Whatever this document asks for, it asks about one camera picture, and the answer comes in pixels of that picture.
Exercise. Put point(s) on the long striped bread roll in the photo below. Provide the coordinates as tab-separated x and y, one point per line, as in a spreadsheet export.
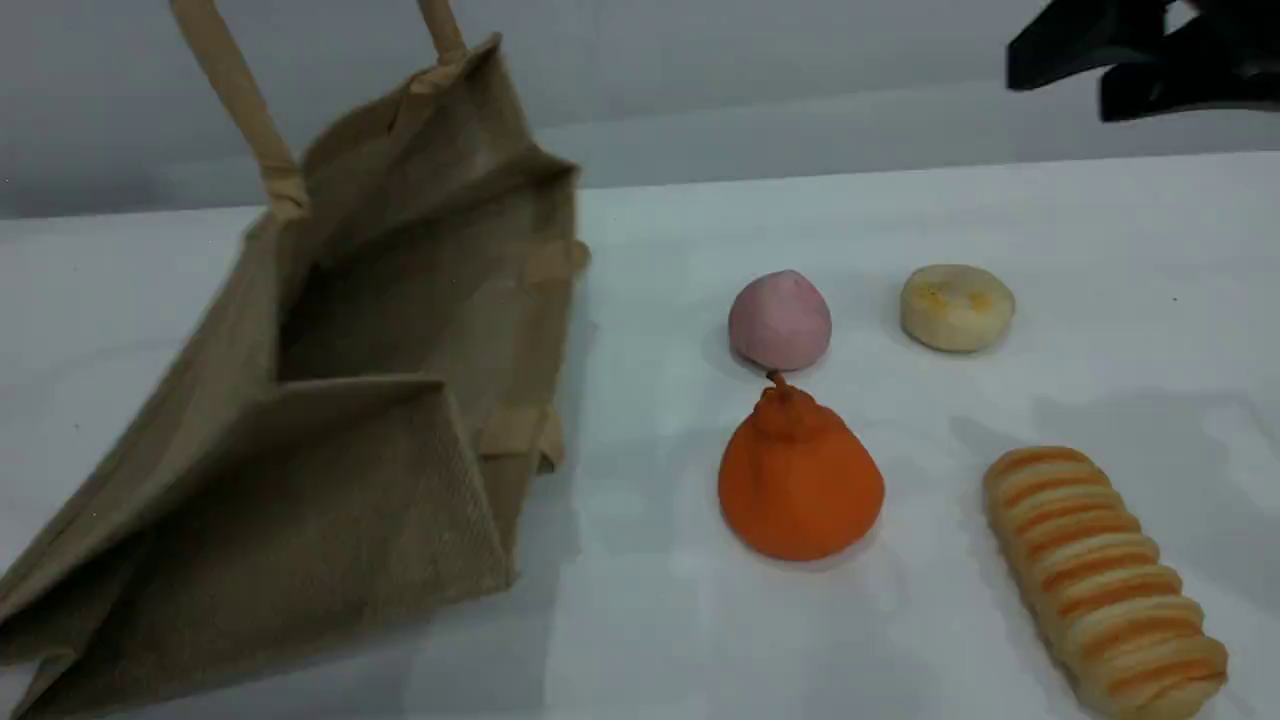
1100	580

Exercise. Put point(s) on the round pale yellow bun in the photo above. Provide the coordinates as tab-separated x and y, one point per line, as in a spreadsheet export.
957	310

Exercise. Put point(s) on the pink peach bun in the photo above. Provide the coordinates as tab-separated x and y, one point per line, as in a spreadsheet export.
780	320

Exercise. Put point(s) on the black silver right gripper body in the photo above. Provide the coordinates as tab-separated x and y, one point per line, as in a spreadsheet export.
1230	22

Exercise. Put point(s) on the brown jute tote bag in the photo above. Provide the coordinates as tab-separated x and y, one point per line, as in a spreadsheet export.
350	520

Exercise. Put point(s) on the orange fruit with stem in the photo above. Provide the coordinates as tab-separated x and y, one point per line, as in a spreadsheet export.
800	490

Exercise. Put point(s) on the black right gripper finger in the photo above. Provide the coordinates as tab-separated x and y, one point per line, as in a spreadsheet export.
1200	85
1080	40

